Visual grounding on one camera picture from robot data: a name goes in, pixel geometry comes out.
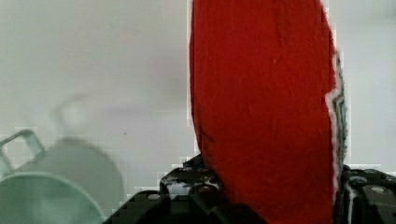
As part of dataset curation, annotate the green cup with handle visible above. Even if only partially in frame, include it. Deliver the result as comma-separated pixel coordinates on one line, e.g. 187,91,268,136
0,130,124,224

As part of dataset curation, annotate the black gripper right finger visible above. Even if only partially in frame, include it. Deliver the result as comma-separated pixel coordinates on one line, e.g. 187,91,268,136
334,165,396,224

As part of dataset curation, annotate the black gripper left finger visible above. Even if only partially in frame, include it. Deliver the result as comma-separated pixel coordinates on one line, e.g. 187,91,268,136
103,155,267,224

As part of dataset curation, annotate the red ketchup bottle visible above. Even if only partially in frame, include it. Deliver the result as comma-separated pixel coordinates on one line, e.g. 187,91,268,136
190,0,343,224

